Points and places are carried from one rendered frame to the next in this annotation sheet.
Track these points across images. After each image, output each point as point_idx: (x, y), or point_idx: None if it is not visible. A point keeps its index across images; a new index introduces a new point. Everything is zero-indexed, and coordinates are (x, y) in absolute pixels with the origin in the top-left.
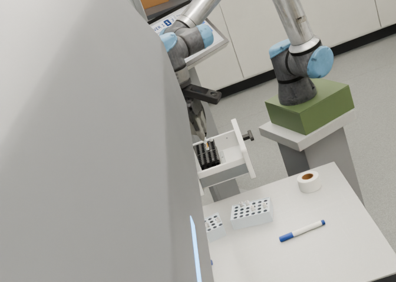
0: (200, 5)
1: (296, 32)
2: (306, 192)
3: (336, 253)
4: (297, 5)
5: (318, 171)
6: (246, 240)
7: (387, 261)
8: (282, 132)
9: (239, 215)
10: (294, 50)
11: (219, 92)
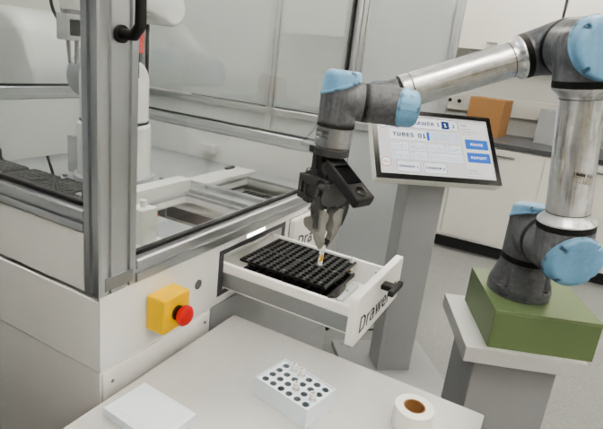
0: (441, 73)
1: (562, 192)
2: (394, 427)
3: None
4: (589, 153)
5: (446, 411)
6: (243, 424)
7: None
8: (464, 319)
9: (274, 379)
10: (544, 219)
11: (371, 195)
